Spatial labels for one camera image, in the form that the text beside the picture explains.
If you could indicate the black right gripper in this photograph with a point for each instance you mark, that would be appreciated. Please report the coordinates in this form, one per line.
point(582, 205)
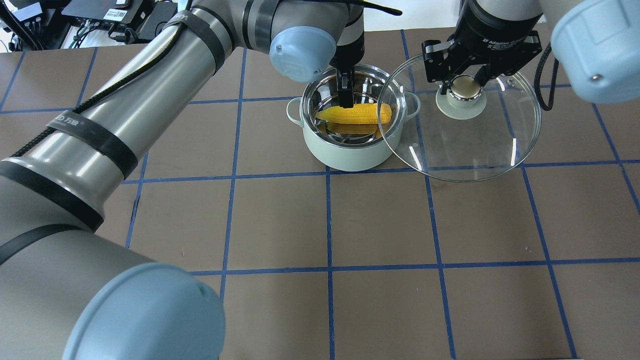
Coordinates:
point(500, 27)

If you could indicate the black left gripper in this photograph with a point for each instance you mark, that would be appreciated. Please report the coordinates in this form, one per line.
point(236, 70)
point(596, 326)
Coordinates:
point(349, 51)

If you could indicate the yellow corn cob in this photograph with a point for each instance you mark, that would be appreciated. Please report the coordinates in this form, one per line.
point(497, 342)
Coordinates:
point(359, 114)

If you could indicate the glass pot lid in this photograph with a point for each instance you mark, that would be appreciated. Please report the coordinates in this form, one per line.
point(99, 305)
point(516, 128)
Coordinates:
point(471, 134)

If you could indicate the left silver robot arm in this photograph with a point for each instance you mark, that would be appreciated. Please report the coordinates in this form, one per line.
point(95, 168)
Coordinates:
point(66, 292)

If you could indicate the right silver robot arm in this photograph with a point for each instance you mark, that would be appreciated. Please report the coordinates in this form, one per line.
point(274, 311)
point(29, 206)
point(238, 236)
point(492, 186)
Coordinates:
point(596, 41)

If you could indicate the white cooking pot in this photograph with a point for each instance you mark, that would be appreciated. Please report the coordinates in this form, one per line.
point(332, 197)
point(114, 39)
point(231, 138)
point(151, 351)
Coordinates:
point(353, 147)

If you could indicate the brown paper mat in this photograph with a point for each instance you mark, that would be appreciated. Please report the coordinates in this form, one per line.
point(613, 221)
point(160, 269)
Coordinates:
point(538, 263)

